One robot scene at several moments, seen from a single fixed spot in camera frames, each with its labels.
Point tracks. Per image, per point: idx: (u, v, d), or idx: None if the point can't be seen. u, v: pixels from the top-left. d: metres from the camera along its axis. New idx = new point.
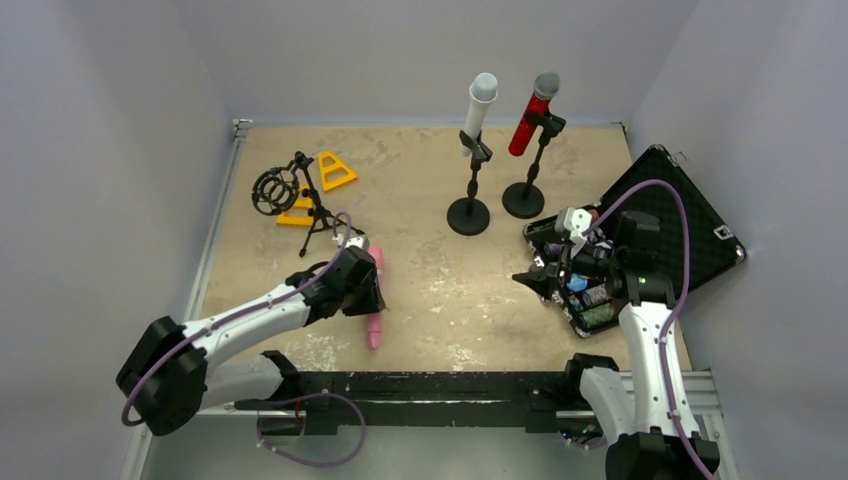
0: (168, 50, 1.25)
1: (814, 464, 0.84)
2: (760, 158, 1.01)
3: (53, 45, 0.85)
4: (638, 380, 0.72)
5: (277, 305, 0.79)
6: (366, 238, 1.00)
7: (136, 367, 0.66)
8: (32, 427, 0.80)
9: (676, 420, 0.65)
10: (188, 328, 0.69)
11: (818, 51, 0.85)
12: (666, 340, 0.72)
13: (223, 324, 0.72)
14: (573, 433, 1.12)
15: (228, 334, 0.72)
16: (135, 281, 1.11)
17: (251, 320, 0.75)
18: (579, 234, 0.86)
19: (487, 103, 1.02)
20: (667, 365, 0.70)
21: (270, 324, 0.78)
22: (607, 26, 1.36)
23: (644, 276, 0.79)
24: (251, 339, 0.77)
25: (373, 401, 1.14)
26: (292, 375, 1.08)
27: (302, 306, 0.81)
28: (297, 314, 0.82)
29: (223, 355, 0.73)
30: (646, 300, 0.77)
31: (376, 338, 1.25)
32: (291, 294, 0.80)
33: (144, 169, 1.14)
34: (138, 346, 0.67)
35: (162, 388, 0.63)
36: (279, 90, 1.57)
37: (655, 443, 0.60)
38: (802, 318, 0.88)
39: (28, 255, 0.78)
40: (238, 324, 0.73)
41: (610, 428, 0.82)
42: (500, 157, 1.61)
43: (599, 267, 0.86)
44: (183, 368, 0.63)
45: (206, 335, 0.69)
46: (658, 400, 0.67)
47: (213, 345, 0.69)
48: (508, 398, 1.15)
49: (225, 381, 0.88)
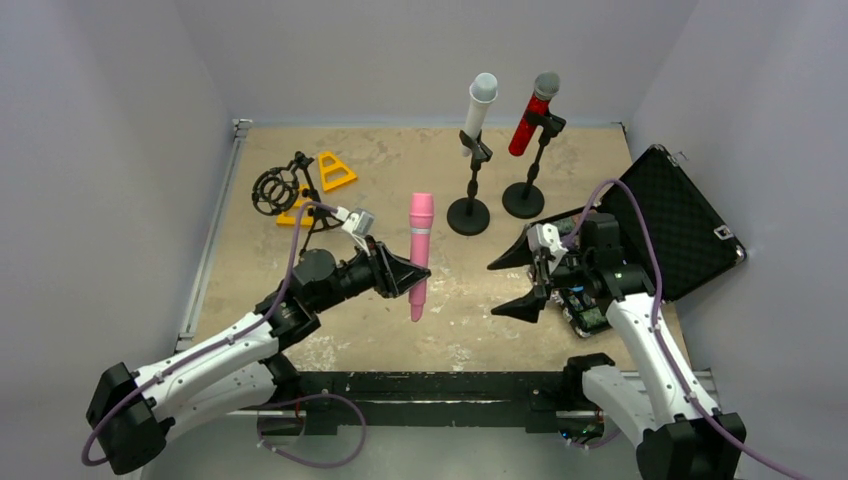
0: (168, 50, 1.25)
1: (815, 464, 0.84)
2: (760, 158, 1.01)
3: (53, 44, 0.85)
4: (647, 374, 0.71)
5: (240, 340, 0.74)
6: (368, 213, 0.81)
7: (96, 412, 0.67)
8: (32, 427, 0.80)
9: (695, 403, 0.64)
10: (142, 375, 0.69)
11: (819, 51, 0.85)
12: (659, 327, 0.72)
13: (177, 368, 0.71)
14: (573, 433, 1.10)
15: (182, 380, 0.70)
16: (135, 281, 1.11)
17: (207, 361, 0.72)
18: (558, 246, 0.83)
19: (487, 103, 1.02)
20: (668, 350, 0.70)
21: (235, 361, 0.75)
22: (607, 27, 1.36)
23: (619, 271, 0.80)
24: (214, 378, 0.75)
25: (373, 400, 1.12)
26: (293, 376, 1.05)
27: (266, 339, 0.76)
28: (265, 346, 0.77)
29: (183, 397, 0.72)
30: (629, 293, 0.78)
31: (417, 312, 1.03)
32: (254, 328, 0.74)
33: (145, 169, 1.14)
34: (96, 392, 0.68)
35: (117, 435, 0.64)
36: (279, 90, 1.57)
37: (685, 434, 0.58)
38: (803, 318, 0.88)
39: (28, 254, 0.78)
40: (193, 368, 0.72)
41: (629, 426, 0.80)
42: (500, 157, 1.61)
43: (574, 274, 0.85)
44: (132, 420, 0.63)
45: (158, 383, 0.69)
46: (672, 387, 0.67)
47: (164, 392, 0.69)
48: (508, 398, 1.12)
49: (201, 406, 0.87)
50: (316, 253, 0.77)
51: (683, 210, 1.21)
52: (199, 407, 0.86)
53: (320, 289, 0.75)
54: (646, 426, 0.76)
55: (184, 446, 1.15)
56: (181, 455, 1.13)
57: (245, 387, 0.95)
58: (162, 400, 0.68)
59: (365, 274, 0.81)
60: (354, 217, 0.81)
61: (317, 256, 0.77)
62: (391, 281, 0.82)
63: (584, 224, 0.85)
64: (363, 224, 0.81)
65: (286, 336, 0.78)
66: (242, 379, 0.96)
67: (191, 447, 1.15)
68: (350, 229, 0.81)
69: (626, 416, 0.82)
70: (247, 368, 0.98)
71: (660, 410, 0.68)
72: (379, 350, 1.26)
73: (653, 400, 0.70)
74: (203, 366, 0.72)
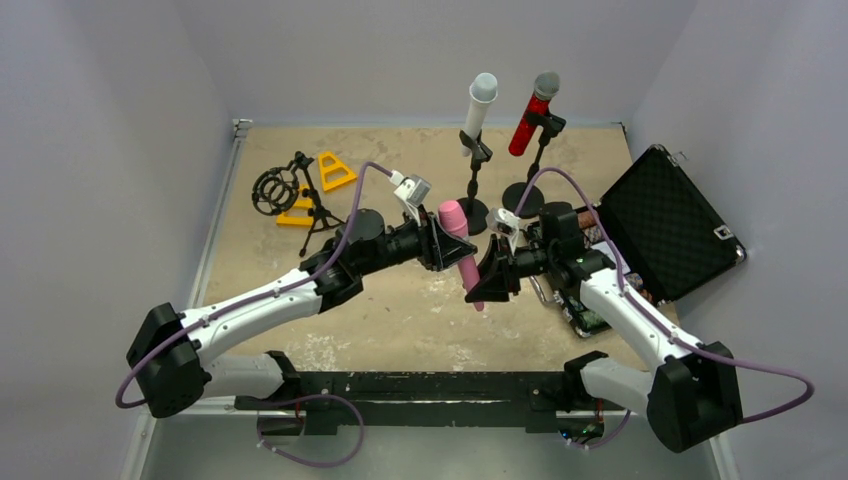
0: (166, 50, 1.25)
1: (816, 464, 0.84)
2: (760, 159, 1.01)
3: (52, 46, 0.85)
4: (632, 336, 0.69)
5: (285, 293, 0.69)
6: (424, 182, 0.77)
7: (138, 350, 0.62)
8: (33, 427, 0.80)
9: (679, 341, 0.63)
10: (189, 317, 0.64)
11: (818, 53, 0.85)
12: (628, 289, 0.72)
13: (223, 314, 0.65)
14: (574, 433, 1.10)
15: (227, 326, 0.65)
16: (135, 283, 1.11)
17: (252, 310, 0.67)
18: (512, 217, 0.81)
19: (488, 103, 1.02)
20: (642, 306, 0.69)
21: (278, 315, 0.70)
22: (606, 27, 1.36)
23: (581, 257, 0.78)
24: (253, 332, 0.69)
25: (373, 401, 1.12)
26: (292, 378, 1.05)
27: (313, 296, 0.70)
28: (308, 304, 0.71)
29: (221, 348, 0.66)
30: (594, 272, 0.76)
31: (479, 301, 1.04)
32: (299, 284, 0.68)
33: (144, 170, 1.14)
34: (139, 330, 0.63)
35: (161, 375, 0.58)
36: (280, 90, 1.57)
37: (680, 371, 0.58)
38: (802, 318, 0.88)
39: (29, 257, 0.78)
40: (238, 316, 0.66)
41: (635, 399, 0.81)
42: (500, 157, 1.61)
43: (536, 263, 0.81)
44: (175, 363, 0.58)
45: (203, 327, 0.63)
46: (655, 335, 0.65)
47: (209, 338, 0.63)
48: (508, 398, 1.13)
49: (230, 374, 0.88)
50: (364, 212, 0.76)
51: (683, 211, 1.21)
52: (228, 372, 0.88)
53: (367, 247, 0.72)
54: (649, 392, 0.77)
55: (183, 446, 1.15)
56: (180, 455, 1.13)
57: (261, 371, 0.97)
58: (208, 345, 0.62)
59: (412, 243, 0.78)
60: (412, 182, 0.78)
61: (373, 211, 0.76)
62: (438, 253, 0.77)
63: (542, 216, 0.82)
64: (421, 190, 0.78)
65: (327, 295, 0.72)
66: (259, 365, 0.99)
67: (189, 447, 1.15)
68: (405, 195, 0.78)
69: (627, 392, 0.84)
70: (262, 358, 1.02)
71: (651, 363, 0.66)
72: (379, 351, 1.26)
73: (645, 359, 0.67)
74: (247, 315, 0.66)
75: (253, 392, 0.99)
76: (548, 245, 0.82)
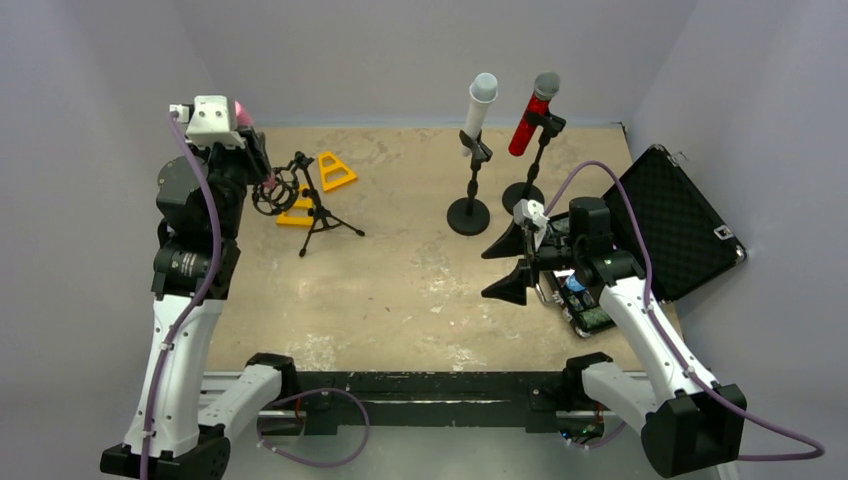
0: (165, 50, 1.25)
1: (816, 464, 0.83)
2: (761, 157, 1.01)
3: (53, 48, 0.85)
4: (645, 356, 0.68)
5: (177, 339, 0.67)
6: (228, 99, 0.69)
7: None
8: (33, 427, 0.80)
9: (694, 377, 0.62)
10: (133, 444, 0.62)
11: (819, 53, 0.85)
12: (653, 308, 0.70)
13: (155, 410, 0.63)
14: (573, 433, 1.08)
15: (170, 413, 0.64)
16: (135, 282, 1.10)
17: (172, 377, 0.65)
18: (541, 217, 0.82)
19: (488, 103, 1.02)
20: (664, 330, 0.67)
21: (195, 346, 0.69)
22: (607, 26, 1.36)
23: (609, 257, 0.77)
24: (200, 370, 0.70)
25: (373, 400, 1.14)
26: (293, 365, 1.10)
27: (200, 310, 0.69)
28: (207, 311, 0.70)
29: (192, 414, 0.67)
30: (620, 278, 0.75)
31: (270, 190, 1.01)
32: (178, 322, 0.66)
33: (143, 169, 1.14)
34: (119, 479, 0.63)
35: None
36: (281, 91, 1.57)
37: (685, 405, 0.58)
38: (803, 317, 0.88)
39: (26, 256, 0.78)
40: (167, 395, 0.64)
41: (632, 412, 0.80)
42: (500, 157, 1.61)
43: (560, 258, 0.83)
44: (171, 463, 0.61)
45: (154, 436, 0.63)
46: (671, 364, 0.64)
47: (170, 432, 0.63)
48: (508, 398, 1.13)
49: (235, 407, 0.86)
50: (173, 165, 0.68)
51: (684, 211, 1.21)
52: (233, 410, 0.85)
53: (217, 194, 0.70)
54: (649, 408, 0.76)
55: None
56: None
57: (256, 381, 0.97)
58: (176, 440, 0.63)
59: (237, 166, 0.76)
60: (205, 106, 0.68)
61: (183, 159, 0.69)
62: (263, 162, 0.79)
63: (573, 211, 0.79)
64: (231, 108, 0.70)
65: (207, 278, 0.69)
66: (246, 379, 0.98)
67: None
68: (226, 125, 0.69)
69: (626, 405, 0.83)
70: (247, 373, 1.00)
71: (660, 389, 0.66)
72: (379, 351, 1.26)
73: (653, 381, 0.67)
74: (172, 385, 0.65)
75: (267, 396, 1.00)
76: (575, 240, 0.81)
